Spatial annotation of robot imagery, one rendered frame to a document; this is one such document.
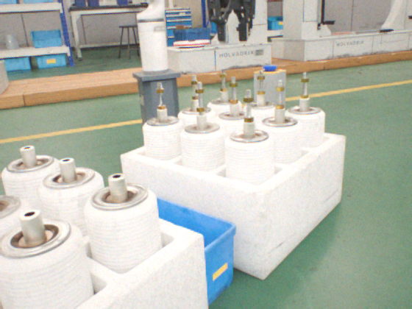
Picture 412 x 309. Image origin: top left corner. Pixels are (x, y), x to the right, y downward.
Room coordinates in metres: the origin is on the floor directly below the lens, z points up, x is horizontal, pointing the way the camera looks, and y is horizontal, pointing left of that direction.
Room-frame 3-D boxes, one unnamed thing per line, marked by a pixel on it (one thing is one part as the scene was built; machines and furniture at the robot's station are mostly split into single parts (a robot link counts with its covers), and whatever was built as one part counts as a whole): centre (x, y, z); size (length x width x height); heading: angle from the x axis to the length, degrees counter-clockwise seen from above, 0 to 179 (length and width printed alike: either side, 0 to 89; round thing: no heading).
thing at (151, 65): (1.35, 0.16, 0.39); 0.09 x 0.09 x 0.17; 20
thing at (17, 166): (0.60, 0.30, 0.25); 0.08 x 0.08 x 0.01
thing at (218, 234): (0.63, 0.10, 0.06); 0.30 x 0.11 x 0.12; 50
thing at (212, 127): (0.76, 0.00, 0.25); 0.08 x 0.08 x 0.01
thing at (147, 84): (1.35, 0.16, 0.15); 0.15 x 0.15 x 0.30; 20
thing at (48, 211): (0.52, 0.21, 0.16); 0.10 x 0.10 x 0.18
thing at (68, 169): (0.52, 0.21, 0.26); 0.02 x 0.02 x 0.03
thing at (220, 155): (0.76, 0.00, 0.16); 0.10 x 0.10 x 0.18
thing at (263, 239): (0.84, -0.07, 0.09); 0.39 x 0.39 x 0.18; 49
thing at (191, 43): (3.20, 0.06, 0.29); 0.30 x 0.30 x 0.06
